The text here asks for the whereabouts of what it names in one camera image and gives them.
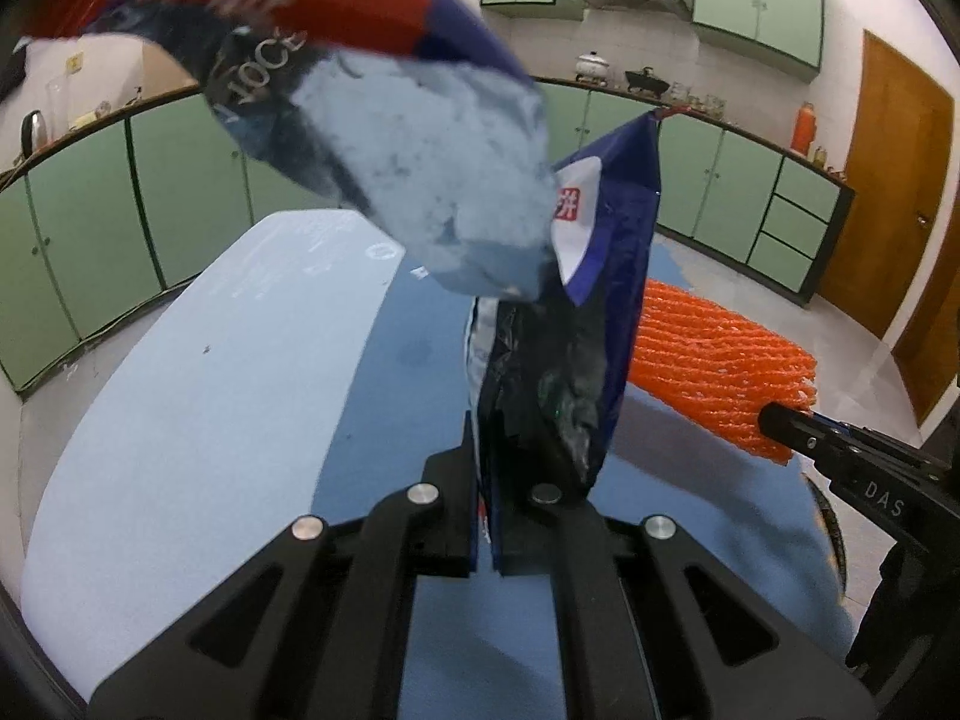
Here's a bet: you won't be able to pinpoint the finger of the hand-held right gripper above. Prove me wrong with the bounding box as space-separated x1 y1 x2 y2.
759 401 960 541
814 411 944 470

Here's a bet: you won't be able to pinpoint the orange thermos flask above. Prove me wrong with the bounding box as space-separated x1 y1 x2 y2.
791 101 817 155

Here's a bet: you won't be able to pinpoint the red and blue snack packet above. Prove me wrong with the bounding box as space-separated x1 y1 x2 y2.
22 0 665 572

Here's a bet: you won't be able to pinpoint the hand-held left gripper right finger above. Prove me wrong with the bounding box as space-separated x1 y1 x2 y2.
491 481 878 720

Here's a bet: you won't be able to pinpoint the clear measuring jug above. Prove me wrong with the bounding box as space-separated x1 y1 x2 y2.
46 79 77 138

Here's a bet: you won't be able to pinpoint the cardboard box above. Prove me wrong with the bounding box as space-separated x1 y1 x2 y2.
139 37 203 102

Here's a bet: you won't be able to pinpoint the row of glass jars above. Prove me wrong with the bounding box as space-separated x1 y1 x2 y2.
667 81 729 116

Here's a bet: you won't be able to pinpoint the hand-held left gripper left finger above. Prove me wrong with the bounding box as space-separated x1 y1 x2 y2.
86 412 481 720

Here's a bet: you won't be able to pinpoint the orange foam net sleeve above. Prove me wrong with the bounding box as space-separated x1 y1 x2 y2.
626 279 820 466

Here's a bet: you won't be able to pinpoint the green wall kitchen cabinets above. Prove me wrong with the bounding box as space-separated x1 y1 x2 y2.
480 0 826 81

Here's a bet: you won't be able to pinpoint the green base kitchen cabinets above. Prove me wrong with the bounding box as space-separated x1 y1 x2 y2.
0 77 857 392

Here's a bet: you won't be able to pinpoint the brown wooden door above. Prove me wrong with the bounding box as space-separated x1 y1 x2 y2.
817 28 956 340
891 165 960 430

